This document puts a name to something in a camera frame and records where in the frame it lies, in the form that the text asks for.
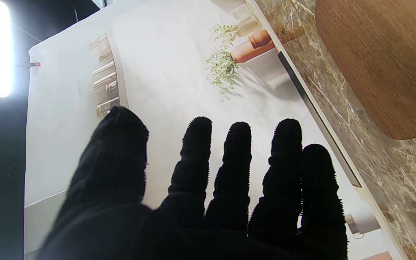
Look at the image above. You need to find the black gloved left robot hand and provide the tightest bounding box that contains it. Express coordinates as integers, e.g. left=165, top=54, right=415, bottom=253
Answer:
left=36, top=106, right=349, bottom=260

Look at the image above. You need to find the printed kitchen backdrop banner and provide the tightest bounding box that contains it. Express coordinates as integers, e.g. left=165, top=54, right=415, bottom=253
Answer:
left=24, top=0, right=408, bottom=260

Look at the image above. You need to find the brown wooden cutting board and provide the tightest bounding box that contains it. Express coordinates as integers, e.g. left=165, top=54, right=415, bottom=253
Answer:
left=315, top=0, right=416, bottom=140

